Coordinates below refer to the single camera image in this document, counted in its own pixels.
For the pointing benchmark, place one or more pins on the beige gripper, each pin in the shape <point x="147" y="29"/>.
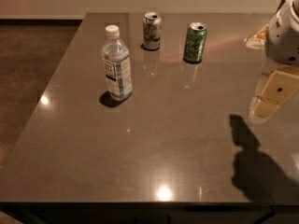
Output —
<point x="282" y="37"/>

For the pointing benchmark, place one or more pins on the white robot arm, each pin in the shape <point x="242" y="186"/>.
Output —
<point x="280" y="41"/>

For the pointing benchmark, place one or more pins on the blue plastic water bottle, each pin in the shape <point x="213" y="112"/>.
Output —
<point x="116" y="61"/>

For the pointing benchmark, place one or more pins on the white green soda can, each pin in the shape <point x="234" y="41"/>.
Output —
<point x="152" y="30"/>

